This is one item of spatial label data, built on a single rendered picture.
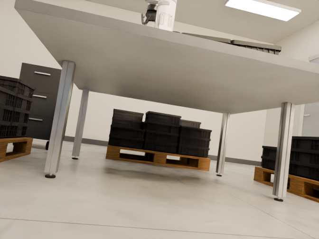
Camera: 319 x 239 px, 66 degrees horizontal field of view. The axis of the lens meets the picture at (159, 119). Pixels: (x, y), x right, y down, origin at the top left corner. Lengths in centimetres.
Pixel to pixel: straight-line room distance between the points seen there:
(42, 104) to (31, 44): 256
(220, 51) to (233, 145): 459
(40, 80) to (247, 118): 420
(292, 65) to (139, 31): 64
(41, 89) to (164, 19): 197
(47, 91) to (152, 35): 212
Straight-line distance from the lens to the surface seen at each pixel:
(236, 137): 553
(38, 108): 293
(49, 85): 294
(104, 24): 94
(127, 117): 318
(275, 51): 163
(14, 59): 534
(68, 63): 151
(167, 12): 128
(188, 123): 334
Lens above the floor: 30
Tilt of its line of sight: 4 degrees up
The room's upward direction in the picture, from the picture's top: 8 degrees clockwise
